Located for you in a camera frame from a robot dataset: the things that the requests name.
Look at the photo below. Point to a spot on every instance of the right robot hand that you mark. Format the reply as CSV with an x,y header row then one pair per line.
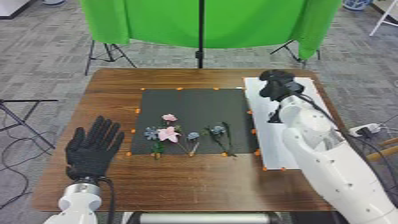
x,y
277,84

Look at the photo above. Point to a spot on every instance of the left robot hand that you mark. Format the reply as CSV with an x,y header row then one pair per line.
x,y
90,150

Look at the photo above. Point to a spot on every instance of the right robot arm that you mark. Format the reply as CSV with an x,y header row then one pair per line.
x,y
330,160

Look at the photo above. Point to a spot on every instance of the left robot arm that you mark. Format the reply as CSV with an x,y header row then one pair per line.
x,y
76,203

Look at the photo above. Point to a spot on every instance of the black tripod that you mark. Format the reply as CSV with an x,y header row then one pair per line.
x,y
293,51
108,55

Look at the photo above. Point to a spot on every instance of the large pink flower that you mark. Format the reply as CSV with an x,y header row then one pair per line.
x,y
168,135

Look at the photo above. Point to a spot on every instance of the white sheet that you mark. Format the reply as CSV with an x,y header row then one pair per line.
x,y
263,133

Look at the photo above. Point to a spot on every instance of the black folding stand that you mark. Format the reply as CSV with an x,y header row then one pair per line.
x,y
23,115

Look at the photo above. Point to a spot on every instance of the small pink flower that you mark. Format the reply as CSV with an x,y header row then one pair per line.
x,y
168,117

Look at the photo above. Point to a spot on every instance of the dark mat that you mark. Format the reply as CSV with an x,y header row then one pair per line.
x,y
195,113

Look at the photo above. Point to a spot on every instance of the black stand pole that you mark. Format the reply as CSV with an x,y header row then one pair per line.
x,y
199,33

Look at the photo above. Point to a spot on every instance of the white power strip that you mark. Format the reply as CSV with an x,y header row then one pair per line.
x,y
364,129

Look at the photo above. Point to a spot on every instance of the blue and white vase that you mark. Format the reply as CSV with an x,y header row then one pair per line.
x,y
357,4

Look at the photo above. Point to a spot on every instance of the pale grey bar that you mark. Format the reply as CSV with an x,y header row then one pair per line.
x,y
200,218

